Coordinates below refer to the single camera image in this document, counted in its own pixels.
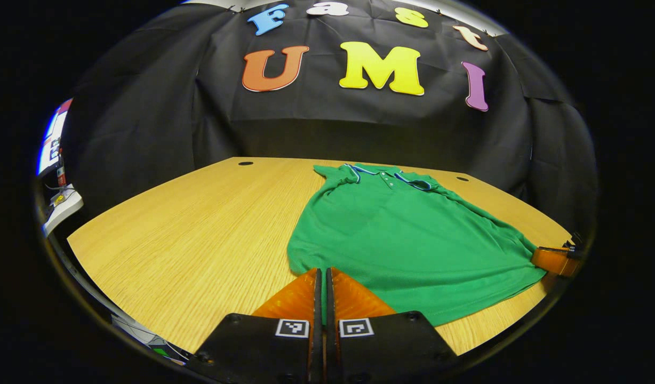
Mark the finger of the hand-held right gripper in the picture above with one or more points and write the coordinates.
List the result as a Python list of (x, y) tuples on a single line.
[(554, 260)]

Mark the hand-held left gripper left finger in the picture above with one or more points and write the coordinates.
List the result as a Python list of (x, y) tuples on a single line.
[(317, 352)]

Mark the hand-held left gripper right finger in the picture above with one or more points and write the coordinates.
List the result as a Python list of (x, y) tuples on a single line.
[(332, 352)]

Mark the green T-shirt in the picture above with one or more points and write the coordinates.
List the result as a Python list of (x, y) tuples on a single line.
[(413, 240)]

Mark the black backdrop cloth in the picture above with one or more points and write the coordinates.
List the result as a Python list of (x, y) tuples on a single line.
[(359, 128)]

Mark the white box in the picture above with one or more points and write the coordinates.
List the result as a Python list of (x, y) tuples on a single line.
[(63, 208)]

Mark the bright screen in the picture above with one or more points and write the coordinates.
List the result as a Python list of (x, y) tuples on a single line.
[(53, 141)]

